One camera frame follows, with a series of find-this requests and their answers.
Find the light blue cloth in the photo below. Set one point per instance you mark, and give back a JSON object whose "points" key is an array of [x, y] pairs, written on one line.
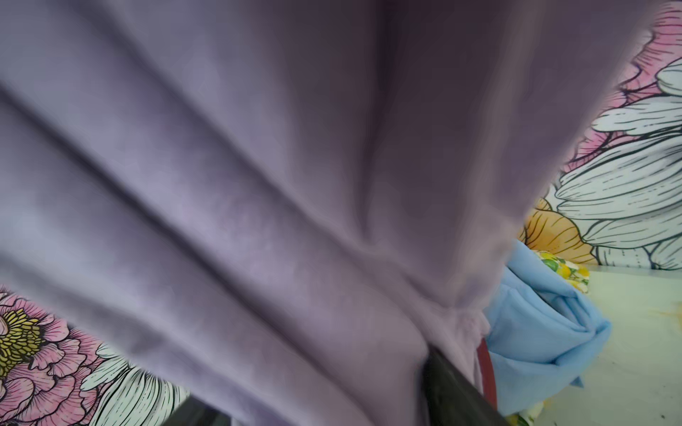
{"points": [[543, 334]]}

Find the maroon shirt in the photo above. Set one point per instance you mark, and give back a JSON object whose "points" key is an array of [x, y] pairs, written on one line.
{"points": [[488, 382]]}

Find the lilac purple cloth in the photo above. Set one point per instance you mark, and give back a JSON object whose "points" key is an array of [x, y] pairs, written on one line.
{"points": [[292, 209]]}

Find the pastel floral cloth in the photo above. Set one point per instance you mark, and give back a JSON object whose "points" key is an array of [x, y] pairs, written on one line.
{"points": [[576, 276]]}

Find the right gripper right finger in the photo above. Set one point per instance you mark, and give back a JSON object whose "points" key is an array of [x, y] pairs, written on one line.
{"points": [[451, 400]]}

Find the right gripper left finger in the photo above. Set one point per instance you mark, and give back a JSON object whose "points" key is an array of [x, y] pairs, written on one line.
{"points": [[194, 412]]}

